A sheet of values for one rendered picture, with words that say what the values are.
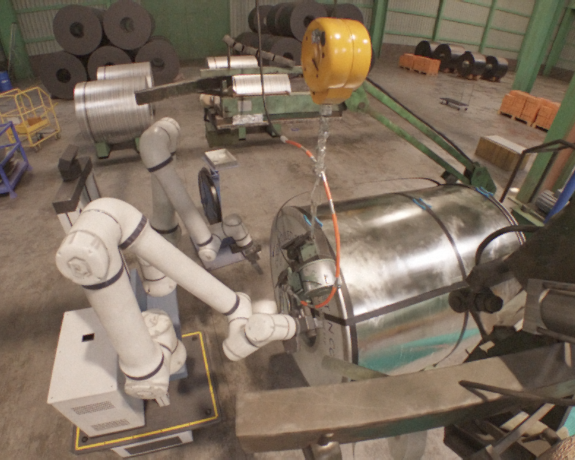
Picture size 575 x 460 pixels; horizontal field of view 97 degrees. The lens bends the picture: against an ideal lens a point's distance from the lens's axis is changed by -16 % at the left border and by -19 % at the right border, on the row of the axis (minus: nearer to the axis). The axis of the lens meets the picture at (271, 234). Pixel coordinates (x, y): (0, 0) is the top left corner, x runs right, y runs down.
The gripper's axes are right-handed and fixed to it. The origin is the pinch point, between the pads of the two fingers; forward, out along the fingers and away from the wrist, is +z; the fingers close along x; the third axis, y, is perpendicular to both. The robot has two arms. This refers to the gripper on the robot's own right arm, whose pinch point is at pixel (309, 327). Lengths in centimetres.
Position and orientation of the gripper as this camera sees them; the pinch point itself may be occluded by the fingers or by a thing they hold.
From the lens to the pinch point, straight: 122.7
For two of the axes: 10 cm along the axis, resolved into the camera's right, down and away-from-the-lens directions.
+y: -2.0, -8.8, 4.3
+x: -7.8, 4.1, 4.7
